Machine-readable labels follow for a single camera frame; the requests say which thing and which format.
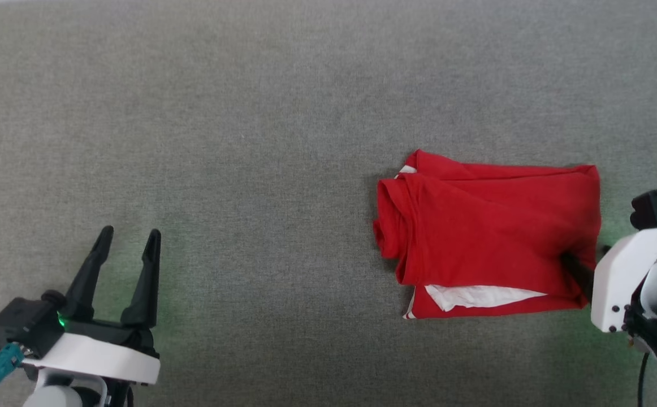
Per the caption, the left gripper, white cover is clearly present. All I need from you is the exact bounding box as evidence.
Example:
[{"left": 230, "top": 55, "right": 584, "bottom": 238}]
[{"left": 23, "top": 226, "right": 162, "bottom": 407}]

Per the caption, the grey fabric sofa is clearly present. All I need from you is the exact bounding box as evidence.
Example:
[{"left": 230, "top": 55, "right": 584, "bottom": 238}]
[{"left": 0, "top": 0, "right": 657, "bottom": 407}]

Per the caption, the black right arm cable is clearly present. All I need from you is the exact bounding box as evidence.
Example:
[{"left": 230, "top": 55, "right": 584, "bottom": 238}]
[{"left": 637, "top": 349, "right": 653, "bottom": 407}]

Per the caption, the right gripper, white cover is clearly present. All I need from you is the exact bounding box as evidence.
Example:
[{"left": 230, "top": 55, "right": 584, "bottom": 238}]
[{"left": 560, "top": 224, "right": 657, "bottom": 334}]

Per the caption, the red and white jersey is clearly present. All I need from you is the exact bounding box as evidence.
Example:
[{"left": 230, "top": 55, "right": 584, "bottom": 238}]
[{"left": 373, "top": 149, "right": 602, "bottom": 321}]

